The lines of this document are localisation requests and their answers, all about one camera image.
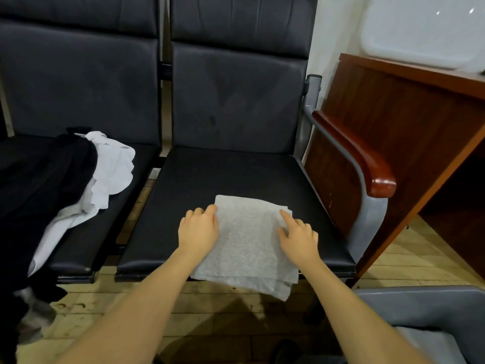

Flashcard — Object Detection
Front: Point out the person's left hand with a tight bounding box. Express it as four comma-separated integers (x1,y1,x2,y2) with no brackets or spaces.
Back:
177,205,221,264

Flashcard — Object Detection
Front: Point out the person's right hand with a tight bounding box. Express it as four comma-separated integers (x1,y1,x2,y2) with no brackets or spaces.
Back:
277,209,322,271

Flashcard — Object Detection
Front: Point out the grey plastic storage bin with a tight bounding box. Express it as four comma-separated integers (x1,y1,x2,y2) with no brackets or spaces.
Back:
352,284,485,364

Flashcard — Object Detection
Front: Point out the pile of clothes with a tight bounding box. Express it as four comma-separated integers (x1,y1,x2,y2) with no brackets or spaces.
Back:
0,128,137,353

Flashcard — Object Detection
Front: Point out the person's right forearm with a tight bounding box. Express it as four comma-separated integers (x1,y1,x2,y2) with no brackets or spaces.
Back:
303,261,433,364

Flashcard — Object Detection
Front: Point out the person's left forearm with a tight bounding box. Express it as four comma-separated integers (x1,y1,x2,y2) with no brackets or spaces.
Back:
57,252,209,364

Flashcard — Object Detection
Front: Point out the person's black shoe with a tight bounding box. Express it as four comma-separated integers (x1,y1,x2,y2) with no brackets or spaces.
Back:
269,339,304,364

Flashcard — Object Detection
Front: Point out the brown wooden bench armrest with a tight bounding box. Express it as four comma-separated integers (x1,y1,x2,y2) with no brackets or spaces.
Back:
312,110,398,199

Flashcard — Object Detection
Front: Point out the black leather bench seat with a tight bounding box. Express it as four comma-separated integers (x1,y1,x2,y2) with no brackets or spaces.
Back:
115,0,359,284
0,0,164,284

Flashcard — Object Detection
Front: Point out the brown wooden desk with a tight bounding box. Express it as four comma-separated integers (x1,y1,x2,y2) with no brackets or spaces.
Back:
303,53,485,279

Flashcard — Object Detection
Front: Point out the white plastic tray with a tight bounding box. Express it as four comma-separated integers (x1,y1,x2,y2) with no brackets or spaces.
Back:
358,0,485,71

